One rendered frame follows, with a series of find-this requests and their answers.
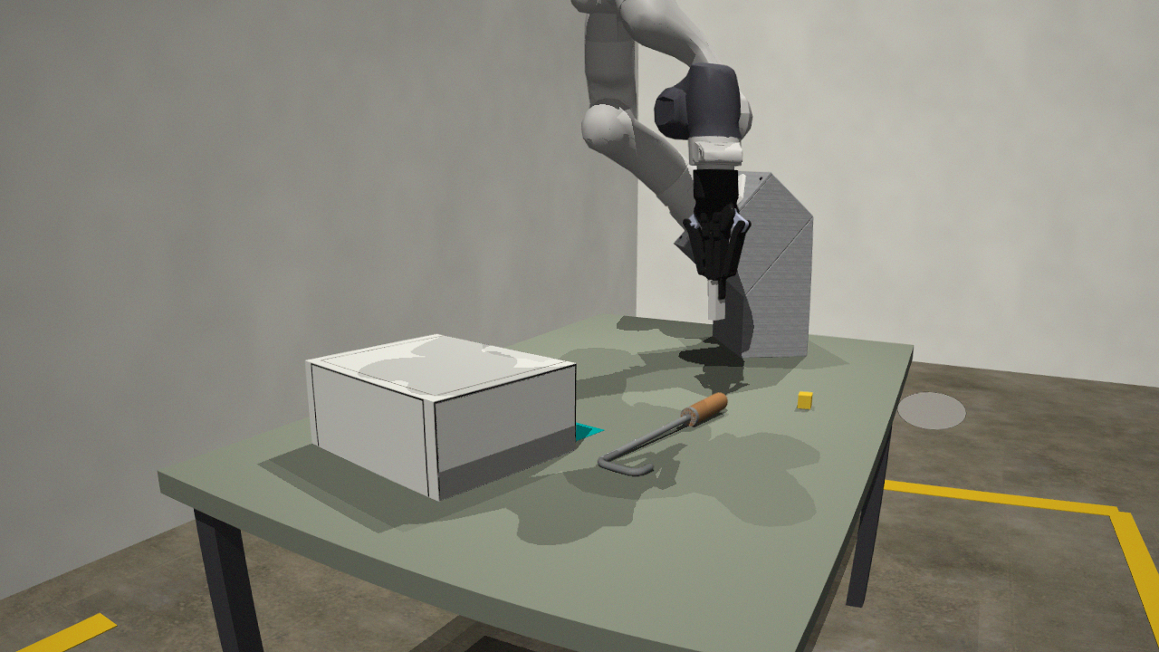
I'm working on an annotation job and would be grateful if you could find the teal square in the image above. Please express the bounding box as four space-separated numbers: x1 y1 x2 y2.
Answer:
576 423 604 441

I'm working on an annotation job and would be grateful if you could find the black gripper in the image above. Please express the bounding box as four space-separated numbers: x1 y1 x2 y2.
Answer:
683 169 752 321

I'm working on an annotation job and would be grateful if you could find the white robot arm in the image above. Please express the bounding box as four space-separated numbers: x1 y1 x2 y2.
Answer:
570 0 753 233

